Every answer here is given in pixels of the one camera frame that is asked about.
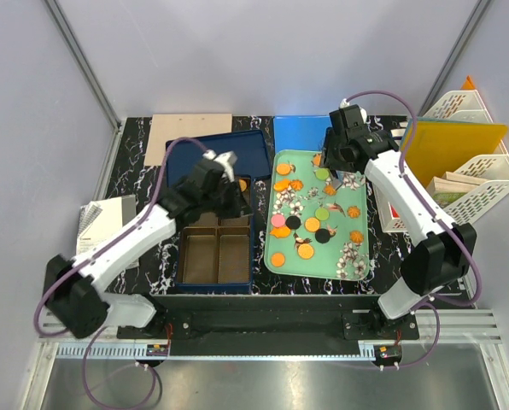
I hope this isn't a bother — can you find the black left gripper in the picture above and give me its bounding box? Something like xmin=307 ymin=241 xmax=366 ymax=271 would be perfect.
xmin=202 ymin=177 xmax=255 ymax=220

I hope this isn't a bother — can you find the blue tin lid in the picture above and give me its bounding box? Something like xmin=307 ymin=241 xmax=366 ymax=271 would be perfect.
xmin=166 ymin=130 xmax=272 ymax=185

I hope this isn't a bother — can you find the black sandwich cookie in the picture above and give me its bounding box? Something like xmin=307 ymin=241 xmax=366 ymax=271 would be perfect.
xmin=285 ymin=215 xmax=302 ymax=231
xmin=314 ymin=228 xmax=331 ymax=243

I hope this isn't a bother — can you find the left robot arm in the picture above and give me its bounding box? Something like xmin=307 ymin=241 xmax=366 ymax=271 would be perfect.
xmin=44 ymin=150 xmax=251 ymax=339

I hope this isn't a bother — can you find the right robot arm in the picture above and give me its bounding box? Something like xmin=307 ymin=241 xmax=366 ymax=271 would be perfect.
xmin=320 ymin=102 xmax=480 ymax=339

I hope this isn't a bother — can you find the green round cookie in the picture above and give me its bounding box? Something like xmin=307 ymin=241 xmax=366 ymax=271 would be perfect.
xmin=315 ymin=168 xmax=329 ymax=180

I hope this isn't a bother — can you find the blue folder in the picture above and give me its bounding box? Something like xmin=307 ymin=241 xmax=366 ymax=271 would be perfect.
xmin=273 ymin=115 xmax=331 ymax=153

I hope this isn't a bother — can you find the blue cookie tin box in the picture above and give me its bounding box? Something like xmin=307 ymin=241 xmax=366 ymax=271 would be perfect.
xmin=173 ymin=174 xmax=255 ymax=295

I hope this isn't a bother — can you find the orange flower cookie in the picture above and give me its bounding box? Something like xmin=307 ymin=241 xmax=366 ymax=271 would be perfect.
xmin=347 ymin=206 xmax=361 ymax=219
xmin=290 ymin=179 xmax=303 ymax=191
xmin=349 ymin=231 xmax=365 ymax=245

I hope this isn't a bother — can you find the green sandwich cookie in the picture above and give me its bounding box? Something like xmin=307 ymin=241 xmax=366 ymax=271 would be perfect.
xmin=314 ymin=207 xmax=330 ymax=221

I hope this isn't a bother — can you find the tan cardboard sheet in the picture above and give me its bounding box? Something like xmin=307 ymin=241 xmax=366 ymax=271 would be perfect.
xmin=143 ymin=114 xmax=232 ymax=167

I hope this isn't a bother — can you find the orange fish cookie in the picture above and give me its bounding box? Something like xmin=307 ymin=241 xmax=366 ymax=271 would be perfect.
xmin=273 ymin=179 xmax=290 ymax=192

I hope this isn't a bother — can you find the pink sandwich cookie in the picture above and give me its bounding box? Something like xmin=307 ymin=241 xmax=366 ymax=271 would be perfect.
xmin=271 ymin=214 xmax=286 ymax=228

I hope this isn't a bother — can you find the yellow folder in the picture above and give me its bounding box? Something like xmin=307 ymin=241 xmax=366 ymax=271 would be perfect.
xmin=401 ymin=118 xmax=508 ymax=187

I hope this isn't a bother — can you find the yellow fish cookie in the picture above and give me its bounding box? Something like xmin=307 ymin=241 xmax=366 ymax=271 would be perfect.
xmin=270 ymin=225 xmax=291 ymax=238

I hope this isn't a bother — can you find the green floral serving tray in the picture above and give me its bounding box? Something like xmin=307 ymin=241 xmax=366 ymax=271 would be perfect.
xmin=264 ymin=149 xmax=369 ymax=281

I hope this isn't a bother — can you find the plain orange round cookie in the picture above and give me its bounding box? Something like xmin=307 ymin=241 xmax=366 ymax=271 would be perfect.
xmin=271 ymin=252 xmax=285 ymax=267

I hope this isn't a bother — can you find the green covered book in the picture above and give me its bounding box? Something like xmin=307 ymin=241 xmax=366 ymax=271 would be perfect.
xmin=426 ymin=172 xmax=487 ymax=208

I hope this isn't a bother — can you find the white manual booklet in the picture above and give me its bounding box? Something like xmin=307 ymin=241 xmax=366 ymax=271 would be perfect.
xmin=76 ymin=195 xmax=137 ymax=255

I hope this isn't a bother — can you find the white desk file organizer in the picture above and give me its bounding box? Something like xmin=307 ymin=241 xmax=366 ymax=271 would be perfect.
xmin=373 ymin=89 xmax=509 ymax=233

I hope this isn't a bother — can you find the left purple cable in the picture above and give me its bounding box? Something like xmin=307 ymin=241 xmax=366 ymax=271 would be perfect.
xmin=32 ymin=137 xmax=213 ymax=407

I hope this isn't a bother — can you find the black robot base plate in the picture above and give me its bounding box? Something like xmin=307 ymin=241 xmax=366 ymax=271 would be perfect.
xmin=117 ymin=295 xmax=419 ymax=358

